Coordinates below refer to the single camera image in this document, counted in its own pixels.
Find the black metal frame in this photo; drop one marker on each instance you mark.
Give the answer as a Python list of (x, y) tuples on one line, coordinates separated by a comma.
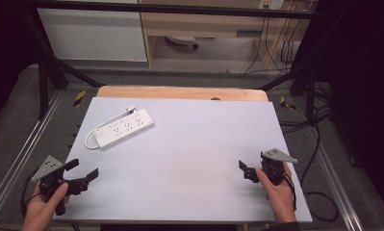
[(167, 8)]

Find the person's right hand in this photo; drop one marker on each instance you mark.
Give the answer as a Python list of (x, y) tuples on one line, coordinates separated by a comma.
[(281, 199)]

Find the wooden desk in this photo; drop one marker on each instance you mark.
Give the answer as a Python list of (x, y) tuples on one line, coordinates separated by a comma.
[(205, 24)]

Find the person's left hand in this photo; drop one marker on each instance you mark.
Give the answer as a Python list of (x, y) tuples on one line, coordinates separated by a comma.
[(38, 208)]

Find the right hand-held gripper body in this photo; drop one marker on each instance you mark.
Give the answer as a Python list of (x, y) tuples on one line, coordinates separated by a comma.
[(273, 168)]

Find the white plug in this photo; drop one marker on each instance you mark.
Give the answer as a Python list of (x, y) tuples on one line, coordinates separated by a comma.
[(131, 109)]

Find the white wall socket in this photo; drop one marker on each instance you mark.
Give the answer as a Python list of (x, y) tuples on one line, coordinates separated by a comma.
[(271, 4)]

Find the white power strip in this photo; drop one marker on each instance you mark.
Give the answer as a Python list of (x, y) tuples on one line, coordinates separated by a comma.
[(125, 128)]

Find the aluminium rail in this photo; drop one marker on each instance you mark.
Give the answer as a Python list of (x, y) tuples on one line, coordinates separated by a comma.
[(334, 179), (22, 154)]

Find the white device under desk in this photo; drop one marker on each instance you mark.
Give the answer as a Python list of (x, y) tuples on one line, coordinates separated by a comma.
[(181, 40)]

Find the white cabinet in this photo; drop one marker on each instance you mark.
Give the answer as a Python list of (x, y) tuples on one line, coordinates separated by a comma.
[(93, 32)]

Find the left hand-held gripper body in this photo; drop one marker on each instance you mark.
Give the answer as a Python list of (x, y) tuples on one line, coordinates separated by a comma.
[(47, 168)]

